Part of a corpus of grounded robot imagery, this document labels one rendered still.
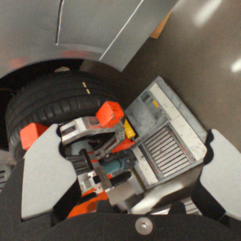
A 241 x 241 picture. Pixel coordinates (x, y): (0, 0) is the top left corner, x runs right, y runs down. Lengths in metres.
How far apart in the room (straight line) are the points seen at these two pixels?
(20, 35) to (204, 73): 1.22
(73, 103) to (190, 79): 1.04
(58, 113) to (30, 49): 0.22
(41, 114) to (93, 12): 0.38
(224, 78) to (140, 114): 0.74
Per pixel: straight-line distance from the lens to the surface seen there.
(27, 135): 0.52
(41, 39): 0.50
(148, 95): 1.26
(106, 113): 0.55
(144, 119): 1.21
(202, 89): 1.29
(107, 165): 0.95
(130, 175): 0.66
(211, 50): 1.38
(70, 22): 0.49
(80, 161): 0.52
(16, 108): 0.68
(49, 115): 0.55
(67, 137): 0.54
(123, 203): 1.28
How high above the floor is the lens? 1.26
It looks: 49 degrees down
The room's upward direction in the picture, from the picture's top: 92 degrees counter-clockwise
